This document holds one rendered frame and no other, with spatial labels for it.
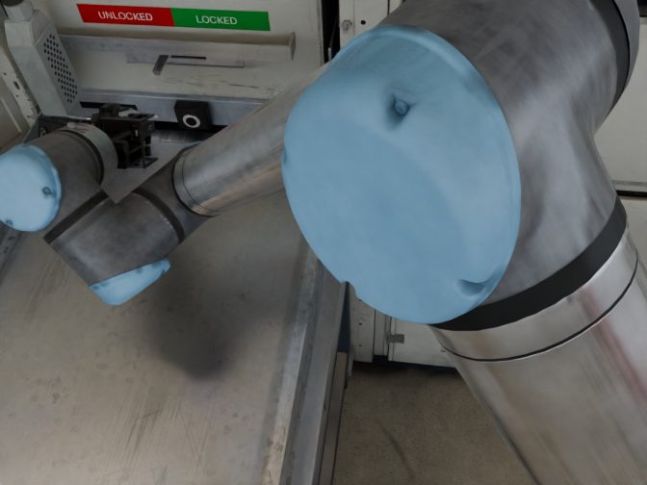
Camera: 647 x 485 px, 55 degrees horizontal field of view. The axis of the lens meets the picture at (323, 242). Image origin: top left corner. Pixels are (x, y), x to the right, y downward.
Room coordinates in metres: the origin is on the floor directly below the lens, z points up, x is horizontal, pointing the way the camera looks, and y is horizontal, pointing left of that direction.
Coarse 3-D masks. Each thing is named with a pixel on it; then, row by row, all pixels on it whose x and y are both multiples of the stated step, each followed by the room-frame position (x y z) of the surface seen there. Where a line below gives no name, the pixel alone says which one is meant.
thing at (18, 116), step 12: (0, 84) 0.93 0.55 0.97; (12, 96) 0.94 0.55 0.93; (0, 108) 0.94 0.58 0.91; (12, 108) 0.93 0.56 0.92; (0, 120) 0.93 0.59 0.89; (12, 120) 0.95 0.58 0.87; (24, 120) 0.94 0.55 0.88; (0, 132) 0.92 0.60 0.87; (12, 132) 0.93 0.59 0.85; (24, 132) 0.93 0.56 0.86; (0, 144) 0.90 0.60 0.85; (12, 144) 0.90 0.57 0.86
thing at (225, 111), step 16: (80, 96) 0.95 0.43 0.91; (96, 96) 0.94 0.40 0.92; (112, 96) 0.94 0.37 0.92; (128, 96) 0.93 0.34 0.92; (144, 96) 0.93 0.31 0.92; (160, 96) 0.92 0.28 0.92; (176, 96) 0.92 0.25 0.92; (192, 96) 0.91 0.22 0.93; (208, 96) 0.91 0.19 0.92; (224, 96) 0.91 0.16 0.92; (96, 112) 0.95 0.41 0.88; (144, 112) 0.93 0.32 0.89; (160, 112) 0.92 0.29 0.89; (224, 112) 0.90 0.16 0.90; (240, 112) 0.89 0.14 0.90
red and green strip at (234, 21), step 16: (96, 16) 0.94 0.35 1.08; (112, 16) 0.94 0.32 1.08; (128, 16) 0.93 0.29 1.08; (144, 16) 0.93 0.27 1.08; (160, 16) 0.92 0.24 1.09; (176, 16) 0.92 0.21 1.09; (192, 16) 0.91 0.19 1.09; (208, 16) 0.91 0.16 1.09; (224, 16) 0.90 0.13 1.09; (240, 16) 0.90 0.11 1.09; (256, 16) 0.89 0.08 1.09
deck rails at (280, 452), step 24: (0, 240) 0.67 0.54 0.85; (0, 264) 0.62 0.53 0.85; (312, 264) 0.58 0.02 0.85; (312, 288) 0.49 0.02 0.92; (312, 312) 0.47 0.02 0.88; (288, 336) 0.45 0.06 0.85; (312, 336) 0.45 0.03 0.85; (288, 360) 0.41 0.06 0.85; (288, 384) 0.37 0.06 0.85; (288, 408) 0.34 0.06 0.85; (288, 432) 0.28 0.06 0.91; (288, 456) 0.26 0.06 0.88; (264, 480) 0.24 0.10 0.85; (288, 480) 0.24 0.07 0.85
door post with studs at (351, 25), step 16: (352, 0) 0.82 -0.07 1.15; (368, 0) 0.81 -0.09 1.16; (384, 0) 0.81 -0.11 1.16; (352, 16) 0.82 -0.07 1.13; (368, 16) 0.81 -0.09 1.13; (384, 16) 0.81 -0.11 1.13; (352, 32) 0.82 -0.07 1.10; (368, 320) 0.81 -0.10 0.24; (368, 336) 0.81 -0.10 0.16; (368, 352) 0.81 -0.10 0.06
